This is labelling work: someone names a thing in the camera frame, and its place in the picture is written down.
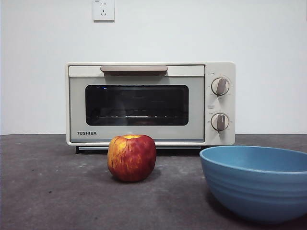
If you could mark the red yellow apple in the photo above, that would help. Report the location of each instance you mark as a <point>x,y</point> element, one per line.
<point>132,158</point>

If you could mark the blue ribbed bowl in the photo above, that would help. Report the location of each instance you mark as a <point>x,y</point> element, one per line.
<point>254,189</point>

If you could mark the cream Toshiba toaster oven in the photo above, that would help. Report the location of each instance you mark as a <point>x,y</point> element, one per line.
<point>220,137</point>

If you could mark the cream timer knob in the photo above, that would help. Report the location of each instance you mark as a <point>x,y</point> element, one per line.
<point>220,122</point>

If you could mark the cream temperature knob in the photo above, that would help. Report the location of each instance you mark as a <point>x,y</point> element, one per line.
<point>220,86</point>

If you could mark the white wall socket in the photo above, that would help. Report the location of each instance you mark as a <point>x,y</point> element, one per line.
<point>103,10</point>

